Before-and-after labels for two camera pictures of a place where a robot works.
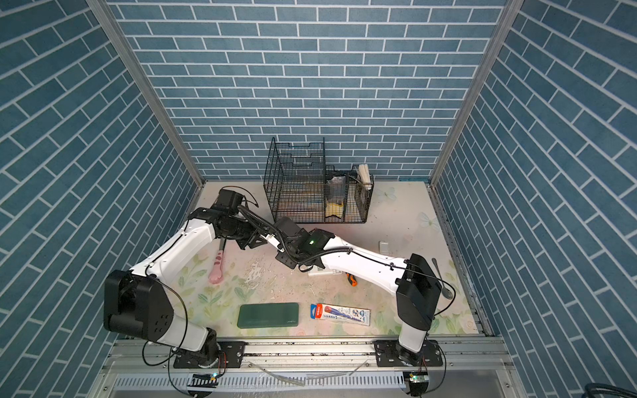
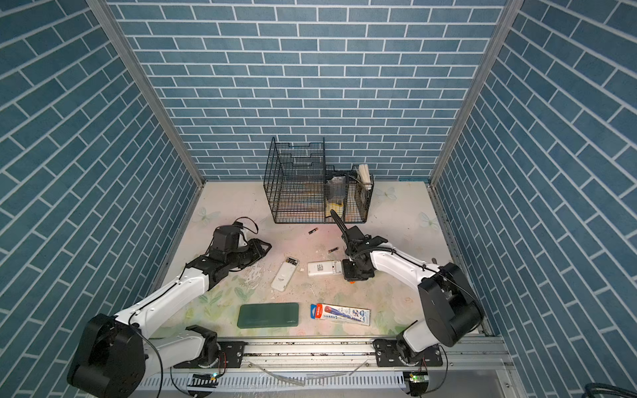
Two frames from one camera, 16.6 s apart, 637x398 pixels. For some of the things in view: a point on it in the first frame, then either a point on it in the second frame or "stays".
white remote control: (316, 271) stays
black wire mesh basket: (302, 190) stays
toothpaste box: (346, 314) stays
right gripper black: (280, 257) to (348, 275)
